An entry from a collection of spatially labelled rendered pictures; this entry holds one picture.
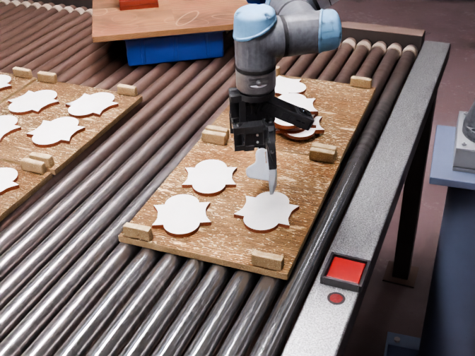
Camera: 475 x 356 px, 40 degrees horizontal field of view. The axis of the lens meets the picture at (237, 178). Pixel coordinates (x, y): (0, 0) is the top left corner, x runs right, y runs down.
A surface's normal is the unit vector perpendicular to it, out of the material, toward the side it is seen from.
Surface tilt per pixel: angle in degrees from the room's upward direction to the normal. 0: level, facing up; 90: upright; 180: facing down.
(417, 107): 0
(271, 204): 0
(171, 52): 90
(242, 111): 92
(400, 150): 0
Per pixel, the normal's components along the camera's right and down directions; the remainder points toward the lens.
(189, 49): 0.18, 0.53
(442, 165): -0.03, -0.84
